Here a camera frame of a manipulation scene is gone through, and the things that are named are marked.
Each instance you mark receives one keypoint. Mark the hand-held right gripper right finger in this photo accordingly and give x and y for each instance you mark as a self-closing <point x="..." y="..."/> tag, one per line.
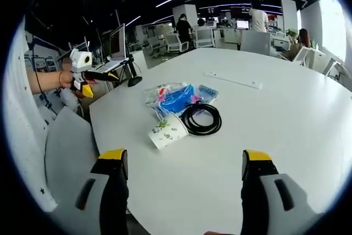
<point x="261" y="191"/>

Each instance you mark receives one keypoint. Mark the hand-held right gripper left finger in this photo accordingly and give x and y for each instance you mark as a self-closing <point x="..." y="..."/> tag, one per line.
<point x="110" y="191"/>

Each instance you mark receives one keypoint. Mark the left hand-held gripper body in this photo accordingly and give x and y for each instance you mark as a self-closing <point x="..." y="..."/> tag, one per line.
<point x="79" y="59"/>

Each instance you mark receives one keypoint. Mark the clear plastic packet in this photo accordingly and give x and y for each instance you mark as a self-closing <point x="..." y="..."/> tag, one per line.
<point x="152" y="94"/>

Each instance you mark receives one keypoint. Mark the blue plastic bag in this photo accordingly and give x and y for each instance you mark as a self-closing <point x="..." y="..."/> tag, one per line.
<point x="176" y="100"/>

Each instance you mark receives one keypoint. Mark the white paper cup green print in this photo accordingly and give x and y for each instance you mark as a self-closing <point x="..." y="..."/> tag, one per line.
<point x="167" y="131"/>

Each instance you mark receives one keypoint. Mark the small blue printed packet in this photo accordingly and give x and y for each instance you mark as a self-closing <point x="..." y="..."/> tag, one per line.
<point x="209" y="93"/>

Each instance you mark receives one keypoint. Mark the person's left hand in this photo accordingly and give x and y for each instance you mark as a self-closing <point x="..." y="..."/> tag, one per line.
<point x="66" y="79"/>

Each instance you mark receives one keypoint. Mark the black laptop stand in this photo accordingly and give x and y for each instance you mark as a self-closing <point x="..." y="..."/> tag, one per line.
<point x="134" y="79"/>

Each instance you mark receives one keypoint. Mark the open laptop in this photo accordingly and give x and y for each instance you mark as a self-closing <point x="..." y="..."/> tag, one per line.
<point x="116" y="45"/>

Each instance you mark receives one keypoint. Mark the white table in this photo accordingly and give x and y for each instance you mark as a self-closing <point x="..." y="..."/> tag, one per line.
<point x="247" y="141"/>

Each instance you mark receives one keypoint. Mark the grey office chair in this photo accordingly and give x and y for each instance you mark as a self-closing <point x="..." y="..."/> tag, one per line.
<point x="68" y="147"/>

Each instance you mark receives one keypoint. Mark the person's white star-print clothing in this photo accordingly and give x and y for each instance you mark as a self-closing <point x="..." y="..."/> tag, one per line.
<point x="22" y="125"/>

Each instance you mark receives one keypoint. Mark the white office chair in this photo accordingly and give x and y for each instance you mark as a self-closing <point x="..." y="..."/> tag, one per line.
<point x="204" y="38"/>
<point x="176" y="43"/>
<point x="255" y="42"/>

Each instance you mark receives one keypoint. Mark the white power strip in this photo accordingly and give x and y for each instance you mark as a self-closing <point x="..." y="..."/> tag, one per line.
<point x="233" y="79"/>

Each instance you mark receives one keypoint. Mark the computer monitor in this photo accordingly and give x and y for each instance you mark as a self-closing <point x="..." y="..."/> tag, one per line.
<point x="242" y="24"/>

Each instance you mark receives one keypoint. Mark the green potted plant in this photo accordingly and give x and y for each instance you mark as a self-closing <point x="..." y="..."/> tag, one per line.
<point x="292" y="32"/>

